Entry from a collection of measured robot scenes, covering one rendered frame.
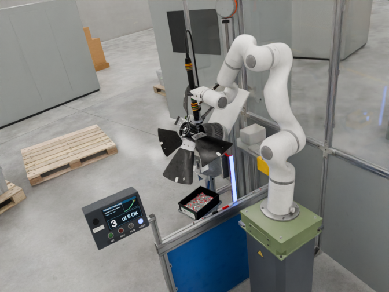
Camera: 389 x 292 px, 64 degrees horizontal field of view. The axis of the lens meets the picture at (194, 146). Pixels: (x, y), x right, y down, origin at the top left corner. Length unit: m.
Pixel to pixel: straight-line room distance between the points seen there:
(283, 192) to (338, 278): 1.33
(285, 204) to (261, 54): 0.71
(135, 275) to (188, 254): 0.97
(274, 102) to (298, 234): 0.61
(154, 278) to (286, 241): 1.53
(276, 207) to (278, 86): 0.58
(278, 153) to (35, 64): 6.32
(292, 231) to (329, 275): 1.24
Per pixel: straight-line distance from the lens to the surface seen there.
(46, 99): 7.35
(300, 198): 2.67
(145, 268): 2.87
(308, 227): 1.57
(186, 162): 2.08
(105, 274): 2.96
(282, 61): 1.39
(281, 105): 1.37
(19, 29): 7.13
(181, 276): 2.06
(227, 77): 1.56
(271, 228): 1.53
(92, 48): 10.02
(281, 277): 1.74
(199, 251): 2.00
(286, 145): 1.38
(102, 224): 1.52
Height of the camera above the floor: 2.11
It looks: 29 degrees down
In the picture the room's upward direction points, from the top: 9 degrees counter-clockwise
